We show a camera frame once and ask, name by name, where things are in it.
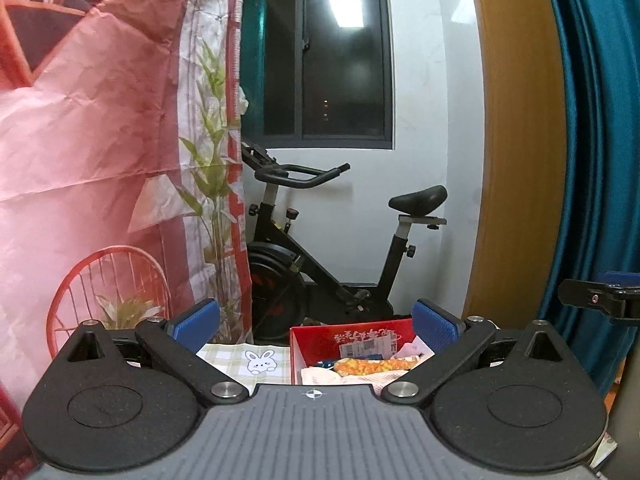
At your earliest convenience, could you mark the dark window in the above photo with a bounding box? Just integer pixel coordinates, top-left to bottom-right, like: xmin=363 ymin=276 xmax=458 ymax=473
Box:
xmin=240 ymin=0 xmax=393 ymax=150

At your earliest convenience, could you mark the white waffle towel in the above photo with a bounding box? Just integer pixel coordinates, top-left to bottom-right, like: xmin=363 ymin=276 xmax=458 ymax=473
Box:
xmin=300 ymin=337 xmax=435 ymax=394

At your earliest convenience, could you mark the red strawberry cardboard box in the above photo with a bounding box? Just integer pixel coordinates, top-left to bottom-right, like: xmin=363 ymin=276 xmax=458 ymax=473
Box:
xmin=288 ymin=318 xmax=434 ymax=385

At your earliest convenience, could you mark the red printed backdrop cloth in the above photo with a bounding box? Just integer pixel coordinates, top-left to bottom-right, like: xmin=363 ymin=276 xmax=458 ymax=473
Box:
xmin=1 ymin=0 xmax=253 ymax=479

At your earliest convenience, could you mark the orange patterned soft item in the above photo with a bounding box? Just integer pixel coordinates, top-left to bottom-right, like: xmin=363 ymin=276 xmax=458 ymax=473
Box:
xmin=333 ymin=356 xmax=421 ymax=377

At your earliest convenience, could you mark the plaid cartoon tablecloth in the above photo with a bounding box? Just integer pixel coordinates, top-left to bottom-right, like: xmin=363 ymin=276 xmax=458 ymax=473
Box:
xmin=196 ymin=344 xmax=291 ymax=394

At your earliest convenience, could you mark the wooden door panel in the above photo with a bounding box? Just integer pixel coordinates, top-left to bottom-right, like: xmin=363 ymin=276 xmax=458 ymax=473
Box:
xmin=464 ymin=0 xmax=566 ymax=328

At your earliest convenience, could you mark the black exercise bike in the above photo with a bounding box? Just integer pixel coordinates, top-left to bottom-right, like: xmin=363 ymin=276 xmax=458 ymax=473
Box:
xmin=241 ymin=141 xmax=448 ymax=344

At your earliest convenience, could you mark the teal curtain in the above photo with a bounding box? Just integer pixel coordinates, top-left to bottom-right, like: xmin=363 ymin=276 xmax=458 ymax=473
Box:
xmin=539 ymin=0 xmax=639 ymax=394

